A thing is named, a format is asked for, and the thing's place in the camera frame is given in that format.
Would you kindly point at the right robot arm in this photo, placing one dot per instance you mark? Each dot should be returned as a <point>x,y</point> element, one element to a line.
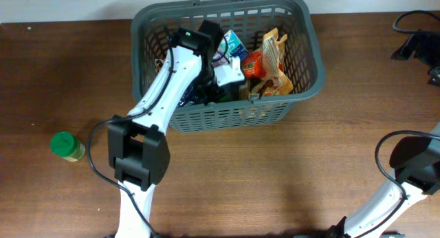
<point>414,175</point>

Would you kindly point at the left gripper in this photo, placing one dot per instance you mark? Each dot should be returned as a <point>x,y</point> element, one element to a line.
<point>212,97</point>

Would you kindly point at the orange white food pouch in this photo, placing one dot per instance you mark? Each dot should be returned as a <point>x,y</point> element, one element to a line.
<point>276,82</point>

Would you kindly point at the orange spaghetti packet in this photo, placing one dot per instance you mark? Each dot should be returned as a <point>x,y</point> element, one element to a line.
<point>252,65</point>

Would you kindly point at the grey plastic basket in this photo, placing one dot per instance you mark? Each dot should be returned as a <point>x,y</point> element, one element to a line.
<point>250,20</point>

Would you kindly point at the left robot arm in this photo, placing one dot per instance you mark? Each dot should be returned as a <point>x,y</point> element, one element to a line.
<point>138,150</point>

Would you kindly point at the blue box package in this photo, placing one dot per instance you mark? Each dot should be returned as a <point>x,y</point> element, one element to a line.
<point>229,47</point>

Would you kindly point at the brown white snack bag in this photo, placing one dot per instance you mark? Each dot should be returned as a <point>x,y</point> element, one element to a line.
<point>159,62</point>

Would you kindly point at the green lid jar green contents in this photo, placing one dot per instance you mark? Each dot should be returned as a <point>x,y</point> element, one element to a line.
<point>67,146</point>

